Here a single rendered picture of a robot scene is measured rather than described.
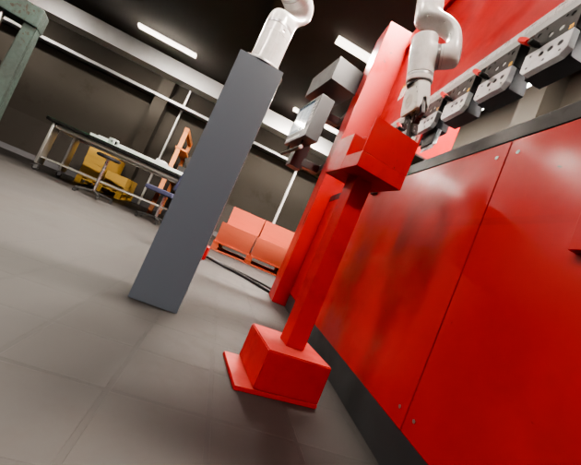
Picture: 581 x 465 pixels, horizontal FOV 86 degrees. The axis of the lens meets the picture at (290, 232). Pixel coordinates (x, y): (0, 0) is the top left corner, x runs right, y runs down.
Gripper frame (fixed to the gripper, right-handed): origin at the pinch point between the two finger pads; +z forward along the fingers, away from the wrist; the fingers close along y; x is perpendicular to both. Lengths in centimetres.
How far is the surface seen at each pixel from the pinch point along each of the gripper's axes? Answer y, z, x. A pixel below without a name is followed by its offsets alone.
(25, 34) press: -385, -170, -358
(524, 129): 34.0, 7.6, 9.0
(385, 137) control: 15.1, 9.0, -16.1
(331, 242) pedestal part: 8.9, 40.2, -25.5
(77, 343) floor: 21, 69, -85
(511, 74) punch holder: 4.2, -24.0, 31.0
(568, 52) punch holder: 23.5, -21.1, 30.1
